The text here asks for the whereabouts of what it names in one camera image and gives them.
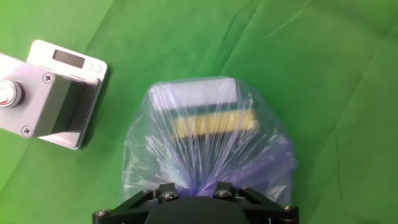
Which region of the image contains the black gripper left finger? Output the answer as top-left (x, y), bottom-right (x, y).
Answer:
top-left (92, 182), bottom-right (180, 224)

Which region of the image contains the clear purple plastic bag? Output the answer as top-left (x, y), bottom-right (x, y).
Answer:
top-left (118, 76), bottom-right (298, 206)

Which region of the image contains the green cloth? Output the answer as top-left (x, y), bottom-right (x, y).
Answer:
top-left (0, 0), bottom-right (398, 224)

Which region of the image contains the yellow sponge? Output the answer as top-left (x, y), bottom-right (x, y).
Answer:
top-left (172, 104), bottom-right (261, 139)

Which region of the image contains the grey box red button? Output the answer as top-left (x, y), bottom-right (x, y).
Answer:
top-left (0, 52), bottom-right (102, 139)

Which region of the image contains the white box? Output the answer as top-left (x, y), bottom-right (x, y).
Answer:
top-left (149, 77), bottom-right (239, 111)

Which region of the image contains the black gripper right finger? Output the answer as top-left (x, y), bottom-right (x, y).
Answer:
top-left (213, 181), bottom-right (300, 224)

